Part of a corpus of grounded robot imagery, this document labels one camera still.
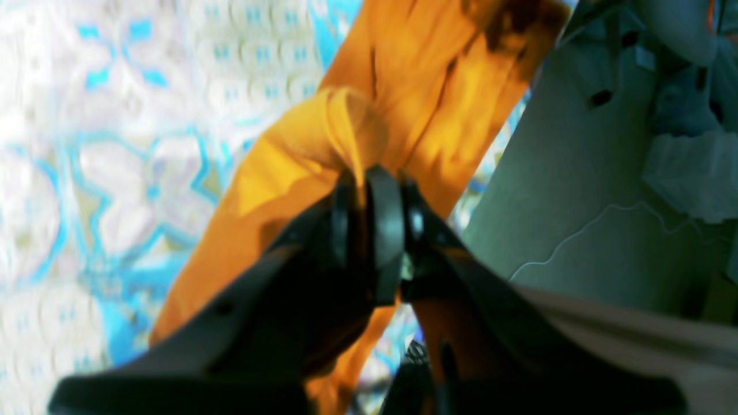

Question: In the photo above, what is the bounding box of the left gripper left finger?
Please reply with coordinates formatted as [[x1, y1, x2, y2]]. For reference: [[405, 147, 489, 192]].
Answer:
[[48, 173, 361, 414]]

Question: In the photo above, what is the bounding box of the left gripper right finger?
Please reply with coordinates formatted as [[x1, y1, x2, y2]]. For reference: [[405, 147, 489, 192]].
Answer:
[[366, 166, 686, 414]]

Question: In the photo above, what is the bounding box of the orange T-shirt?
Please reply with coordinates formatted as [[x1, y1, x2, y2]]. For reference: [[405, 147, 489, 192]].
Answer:
[[149, 0, 571, 415]]

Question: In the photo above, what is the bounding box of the patterned blue tablecloth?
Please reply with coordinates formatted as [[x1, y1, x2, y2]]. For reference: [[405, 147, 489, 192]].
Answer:
[[0, 0, 531, 415]]

